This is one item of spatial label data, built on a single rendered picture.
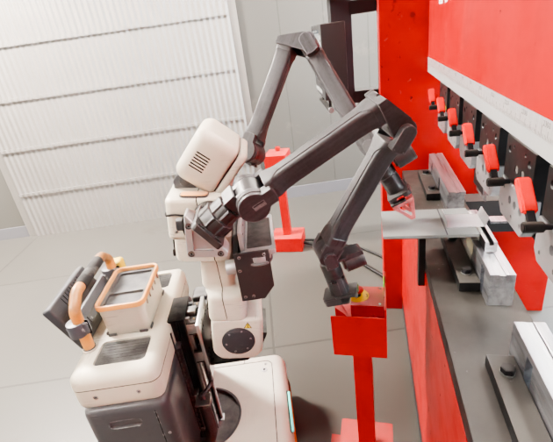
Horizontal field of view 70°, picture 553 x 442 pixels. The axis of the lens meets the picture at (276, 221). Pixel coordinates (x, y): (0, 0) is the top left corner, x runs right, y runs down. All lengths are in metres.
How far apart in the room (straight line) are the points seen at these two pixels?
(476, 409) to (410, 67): 1.51
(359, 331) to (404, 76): 1.24
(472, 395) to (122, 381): 0.87
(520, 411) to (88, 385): 1.03
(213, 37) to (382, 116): 3.10
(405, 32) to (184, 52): 2.38
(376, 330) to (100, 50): 3.51
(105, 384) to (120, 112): 3.20
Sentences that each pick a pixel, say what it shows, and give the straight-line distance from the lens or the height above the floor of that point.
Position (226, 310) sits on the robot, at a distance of 1.24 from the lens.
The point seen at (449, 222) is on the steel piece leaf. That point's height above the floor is 1.00.
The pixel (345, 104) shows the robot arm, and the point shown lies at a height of 1.36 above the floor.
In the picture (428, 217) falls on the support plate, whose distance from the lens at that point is 1.34.
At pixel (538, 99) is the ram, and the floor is 1.42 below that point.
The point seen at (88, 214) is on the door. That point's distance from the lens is 4.58.
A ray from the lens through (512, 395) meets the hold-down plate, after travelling 0.93.
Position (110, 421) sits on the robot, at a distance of 1.37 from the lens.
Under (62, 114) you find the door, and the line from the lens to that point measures 4.33.
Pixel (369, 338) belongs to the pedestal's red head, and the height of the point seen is 0.74.
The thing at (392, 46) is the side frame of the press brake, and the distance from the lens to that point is 2.02.
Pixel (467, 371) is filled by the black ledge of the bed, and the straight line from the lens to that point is 1.00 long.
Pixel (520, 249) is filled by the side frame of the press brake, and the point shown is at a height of 0.40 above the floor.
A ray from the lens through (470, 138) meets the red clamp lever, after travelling 1.10.
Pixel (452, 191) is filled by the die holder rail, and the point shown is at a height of 0.97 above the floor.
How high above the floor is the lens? 1.57
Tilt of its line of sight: 25 degrees down
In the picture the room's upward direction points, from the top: 8 degrees counter-clockwise
